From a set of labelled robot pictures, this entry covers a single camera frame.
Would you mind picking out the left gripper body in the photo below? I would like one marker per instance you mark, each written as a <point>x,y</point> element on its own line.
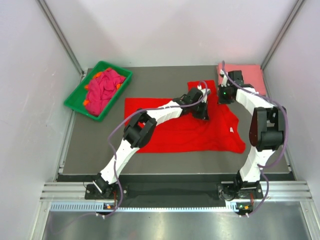
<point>198,109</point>

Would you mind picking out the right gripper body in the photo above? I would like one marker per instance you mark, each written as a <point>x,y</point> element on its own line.
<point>223,96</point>

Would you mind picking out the red t shirt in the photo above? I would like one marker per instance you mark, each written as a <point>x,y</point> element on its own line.
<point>189,134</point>

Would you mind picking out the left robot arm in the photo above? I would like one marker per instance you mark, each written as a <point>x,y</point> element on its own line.
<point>139,129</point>

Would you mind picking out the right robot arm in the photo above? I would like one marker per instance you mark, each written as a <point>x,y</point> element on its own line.
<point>266,135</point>

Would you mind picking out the folded pink t shirt stack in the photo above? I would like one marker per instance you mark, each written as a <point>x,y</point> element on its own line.
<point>252,74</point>

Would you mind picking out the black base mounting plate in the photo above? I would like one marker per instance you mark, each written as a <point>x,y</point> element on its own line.
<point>162,190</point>

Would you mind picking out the magenta t shirt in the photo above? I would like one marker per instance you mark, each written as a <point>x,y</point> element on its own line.
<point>105,87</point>

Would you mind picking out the green plastic bin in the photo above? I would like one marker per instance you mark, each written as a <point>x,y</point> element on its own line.
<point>100,89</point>

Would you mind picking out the right corner aluminium post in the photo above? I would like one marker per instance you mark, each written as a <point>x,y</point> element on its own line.
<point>298,5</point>

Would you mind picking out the corner aluminium post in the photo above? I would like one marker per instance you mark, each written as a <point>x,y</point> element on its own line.
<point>60,35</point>
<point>298,5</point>

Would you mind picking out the grey slotted cable duct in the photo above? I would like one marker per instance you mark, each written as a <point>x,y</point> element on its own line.
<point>107,207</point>

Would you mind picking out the left corner aluminium post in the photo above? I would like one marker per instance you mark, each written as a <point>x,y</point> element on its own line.
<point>60,35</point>

